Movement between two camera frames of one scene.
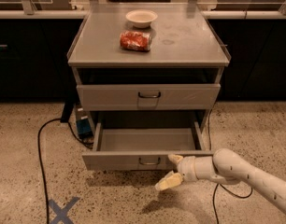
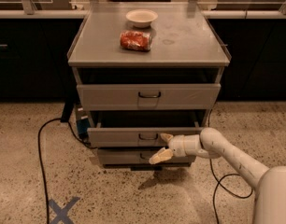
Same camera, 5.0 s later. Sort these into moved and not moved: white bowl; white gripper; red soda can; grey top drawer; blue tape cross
Moved: white gripper
Not moved: red soda can; grey top drawer; blue tape cross; white bowl
